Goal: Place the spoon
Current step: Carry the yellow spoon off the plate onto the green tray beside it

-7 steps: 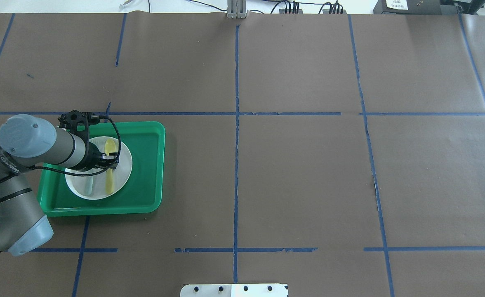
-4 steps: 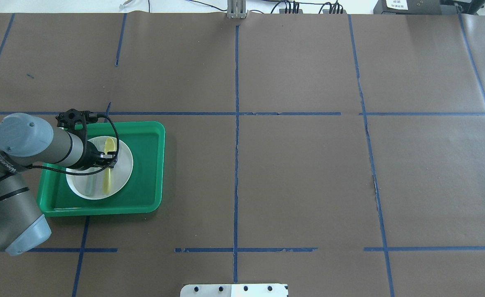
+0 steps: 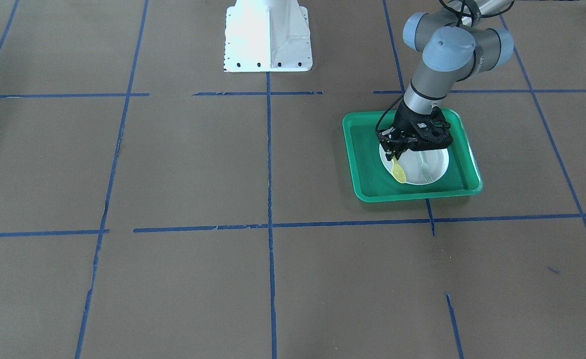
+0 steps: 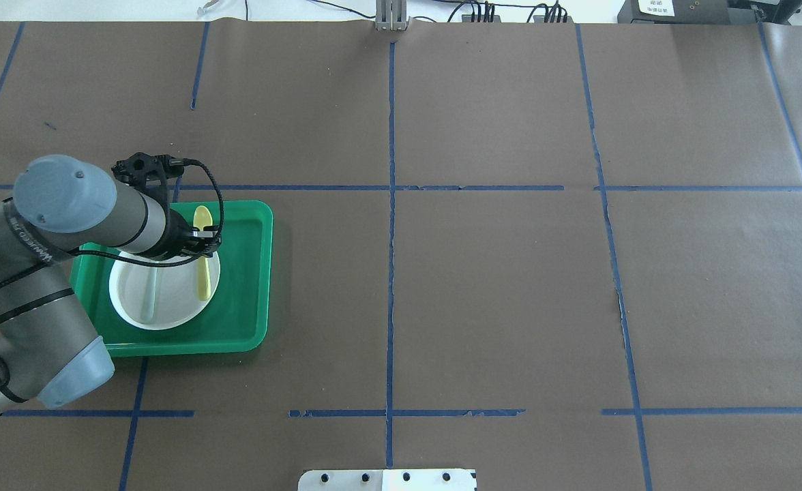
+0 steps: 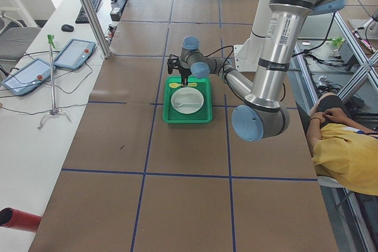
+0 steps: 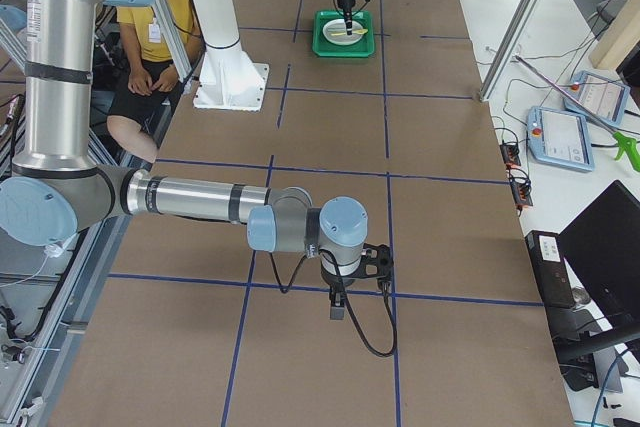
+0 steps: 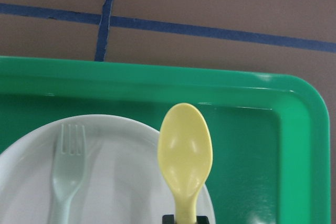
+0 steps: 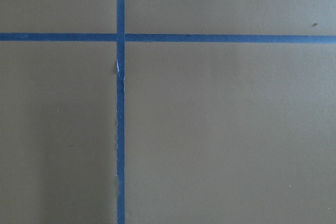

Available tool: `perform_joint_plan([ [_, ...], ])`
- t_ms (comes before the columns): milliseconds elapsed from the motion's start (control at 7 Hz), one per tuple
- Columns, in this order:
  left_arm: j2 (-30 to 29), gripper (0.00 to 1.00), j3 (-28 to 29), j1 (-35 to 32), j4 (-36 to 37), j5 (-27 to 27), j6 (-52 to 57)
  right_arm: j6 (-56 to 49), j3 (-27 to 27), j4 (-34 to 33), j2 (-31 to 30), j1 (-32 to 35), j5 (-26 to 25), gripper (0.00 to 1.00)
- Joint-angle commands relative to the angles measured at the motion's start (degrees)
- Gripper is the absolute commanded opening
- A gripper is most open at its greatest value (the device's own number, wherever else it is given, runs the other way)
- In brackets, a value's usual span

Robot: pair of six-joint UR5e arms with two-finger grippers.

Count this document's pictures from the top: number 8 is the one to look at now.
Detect brown paper table cover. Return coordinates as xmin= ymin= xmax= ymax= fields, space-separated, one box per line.
xmin=1 ymin=0 xmax=335 ymax=223

